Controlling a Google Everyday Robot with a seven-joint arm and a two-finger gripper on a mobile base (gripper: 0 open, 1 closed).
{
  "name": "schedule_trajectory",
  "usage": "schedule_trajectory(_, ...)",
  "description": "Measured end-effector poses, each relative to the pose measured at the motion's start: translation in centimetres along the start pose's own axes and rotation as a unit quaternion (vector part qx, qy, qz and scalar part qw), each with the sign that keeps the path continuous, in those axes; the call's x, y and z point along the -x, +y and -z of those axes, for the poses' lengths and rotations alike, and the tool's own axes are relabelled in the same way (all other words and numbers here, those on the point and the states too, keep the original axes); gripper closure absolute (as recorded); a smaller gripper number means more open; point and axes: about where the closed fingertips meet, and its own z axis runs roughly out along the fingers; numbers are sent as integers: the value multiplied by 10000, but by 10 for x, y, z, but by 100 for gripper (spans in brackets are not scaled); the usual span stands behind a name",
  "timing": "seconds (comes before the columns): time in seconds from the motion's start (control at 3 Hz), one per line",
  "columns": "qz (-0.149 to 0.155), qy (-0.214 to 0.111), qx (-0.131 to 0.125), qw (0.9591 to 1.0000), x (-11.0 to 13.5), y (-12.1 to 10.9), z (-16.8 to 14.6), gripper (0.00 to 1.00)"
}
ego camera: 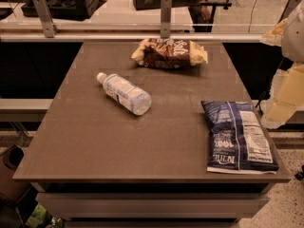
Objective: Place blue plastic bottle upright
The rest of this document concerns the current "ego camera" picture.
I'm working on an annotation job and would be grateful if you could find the clear blue plastic water bottle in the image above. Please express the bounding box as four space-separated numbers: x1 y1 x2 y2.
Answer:
96 72 152 116

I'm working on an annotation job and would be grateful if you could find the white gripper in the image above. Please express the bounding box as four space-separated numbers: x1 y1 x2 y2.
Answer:
259 1 304 129

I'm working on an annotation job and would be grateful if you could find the green crumpled bag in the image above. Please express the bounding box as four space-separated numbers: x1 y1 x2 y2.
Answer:
26 203 65 228

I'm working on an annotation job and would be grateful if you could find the brown chip bag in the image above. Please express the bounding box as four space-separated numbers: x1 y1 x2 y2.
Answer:
131 38 208 69

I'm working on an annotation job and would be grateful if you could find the left metal rail bracket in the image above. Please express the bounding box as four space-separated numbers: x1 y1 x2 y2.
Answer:
32 0 57 38

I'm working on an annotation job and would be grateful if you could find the brown cardboard box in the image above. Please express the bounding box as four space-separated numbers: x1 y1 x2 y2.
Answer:
0 144 34 206

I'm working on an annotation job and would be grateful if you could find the right metal rail bracket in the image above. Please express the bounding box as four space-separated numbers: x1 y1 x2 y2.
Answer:
279 0 303 22

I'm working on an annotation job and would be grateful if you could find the middle metal rail bracket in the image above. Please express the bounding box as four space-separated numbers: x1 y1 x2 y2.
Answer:
160 0 172 38

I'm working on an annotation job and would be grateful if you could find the metal rail bracket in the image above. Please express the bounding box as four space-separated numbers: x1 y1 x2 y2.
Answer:
279 0 303 22
32 0 57 38
160 0 172 38

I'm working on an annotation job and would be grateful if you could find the blue chip bag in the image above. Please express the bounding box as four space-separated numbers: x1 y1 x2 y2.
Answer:
200 101 279 175

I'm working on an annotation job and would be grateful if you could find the black tray on floor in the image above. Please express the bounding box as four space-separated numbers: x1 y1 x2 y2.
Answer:
20 0 107 22

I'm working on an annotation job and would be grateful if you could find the metal guard rail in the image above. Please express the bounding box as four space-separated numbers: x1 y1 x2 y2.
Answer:
0 29 280 45

